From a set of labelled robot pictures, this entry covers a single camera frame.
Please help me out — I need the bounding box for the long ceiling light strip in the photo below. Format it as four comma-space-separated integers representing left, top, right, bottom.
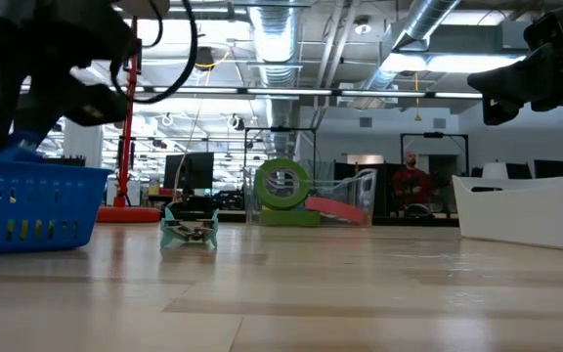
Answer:
20, 83, 483, 100

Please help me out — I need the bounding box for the pink tape roll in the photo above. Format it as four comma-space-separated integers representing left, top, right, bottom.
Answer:
303, 196, 367, 226

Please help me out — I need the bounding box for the green tape roll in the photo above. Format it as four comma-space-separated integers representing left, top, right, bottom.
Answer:
253, 156, 312, 212
260, 209, 323, 228

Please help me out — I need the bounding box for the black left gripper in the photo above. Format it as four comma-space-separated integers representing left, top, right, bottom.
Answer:
0, 9, 134, 152

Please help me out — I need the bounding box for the clear plastic container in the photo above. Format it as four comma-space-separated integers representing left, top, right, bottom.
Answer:
241, 164, 379, 228

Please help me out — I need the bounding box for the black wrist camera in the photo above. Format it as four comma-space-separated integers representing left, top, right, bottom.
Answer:
481, 95, 528, 127
68, 82, 130, 128

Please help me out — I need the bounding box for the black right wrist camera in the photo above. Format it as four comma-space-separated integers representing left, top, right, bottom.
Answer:
481, 95, 528, 127

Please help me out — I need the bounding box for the teal staple remover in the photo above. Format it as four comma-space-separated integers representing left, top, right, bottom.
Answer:
159, 206, 220, 249

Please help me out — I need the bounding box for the white plastic tray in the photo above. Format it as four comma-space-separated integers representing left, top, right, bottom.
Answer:
451, 154, 563, 253

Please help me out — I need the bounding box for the silver ceiling duct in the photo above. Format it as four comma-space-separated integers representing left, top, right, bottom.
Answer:
247, 0, 305, 167
359, 0, 461, 94

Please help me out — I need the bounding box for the person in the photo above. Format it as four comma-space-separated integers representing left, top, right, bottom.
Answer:
391, 151, 433, 215

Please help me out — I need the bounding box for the blue plastic basket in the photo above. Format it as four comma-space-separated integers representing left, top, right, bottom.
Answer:
0, 155, 112, 256

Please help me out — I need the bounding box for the white column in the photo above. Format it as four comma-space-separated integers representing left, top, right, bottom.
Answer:
63, 116, 105, 168

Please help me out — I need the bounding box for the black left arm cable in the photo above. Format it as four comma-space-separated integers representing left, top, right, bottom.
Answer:
108, 0, 199, 106

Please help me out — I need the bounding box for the yellow mini stapler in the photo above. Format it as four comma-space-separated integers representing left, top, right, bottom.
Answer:
5, 218, 42, 242

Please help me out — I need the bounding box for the black ceiling device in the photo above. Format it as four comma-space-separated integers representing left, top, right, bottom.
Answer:
192, 45, 217, 72

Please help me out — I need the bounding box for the black metal stand frame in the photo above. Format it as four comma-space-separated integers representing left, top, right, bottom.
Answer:
401, 131, 470, 226

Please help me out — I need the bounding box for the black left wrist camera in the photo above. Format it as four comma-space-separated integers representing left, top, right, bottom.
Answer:
68, 82, 130, 128

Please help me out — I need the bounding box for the yellow hanging cord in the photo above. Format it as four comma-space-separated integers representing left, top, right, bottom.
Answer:
411, 70, 422, 122

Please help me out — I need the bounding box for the white chair back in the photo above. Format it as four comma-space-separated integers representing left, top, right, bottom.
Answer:
480, 161, 510, 180

